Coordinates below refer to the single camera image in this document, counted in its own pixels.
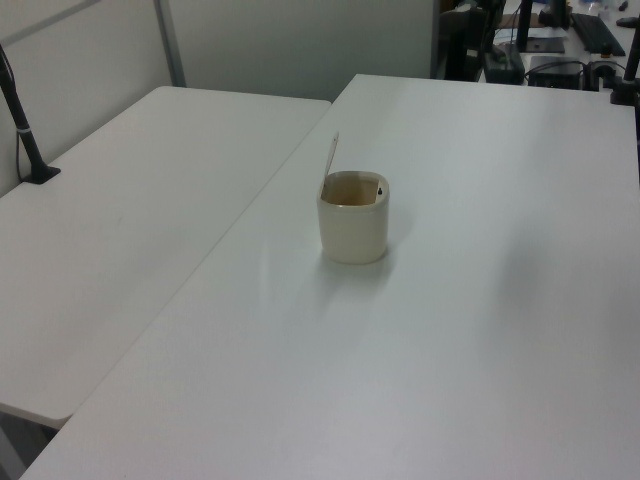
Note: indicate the black computer mouse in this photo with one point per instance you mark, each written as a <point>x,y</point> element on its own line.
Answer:
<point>627,22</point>

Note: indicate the black computer keyboard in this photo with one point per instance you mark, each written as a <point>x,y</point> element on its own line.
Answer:
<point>597,32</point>

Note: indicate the black office chair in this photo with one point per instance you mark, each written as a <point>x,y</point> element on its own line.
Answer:
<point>462,45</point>

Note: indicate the black electronics box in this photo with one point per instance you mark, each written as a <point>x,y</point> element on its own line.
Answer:
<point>555,72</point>

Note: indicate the black monitor stand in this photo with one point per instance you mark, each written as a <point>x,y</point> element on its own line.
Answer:
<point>525,25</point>

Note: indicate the black pole with clamp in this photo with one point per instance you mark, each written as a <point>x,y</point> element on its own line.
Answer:
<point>625,90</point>

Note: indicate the cream trash bin lid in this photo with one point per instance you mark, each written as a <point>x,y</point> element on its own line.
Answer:
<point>332,152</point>

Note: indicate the black and silver device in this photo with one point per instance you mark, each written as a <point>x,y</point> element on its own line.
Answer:
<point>600,72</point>

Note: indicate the black box with green light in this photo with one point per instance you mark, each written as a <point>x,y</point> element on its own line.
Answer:
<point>505,67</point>

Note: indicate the cream plastic trash bin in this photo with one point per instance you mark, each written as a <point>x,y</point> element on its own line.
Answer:
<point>352,235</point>

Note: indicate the black camera stand pole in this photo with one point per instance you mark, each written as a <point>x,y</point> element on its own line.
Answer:
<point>22,130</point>

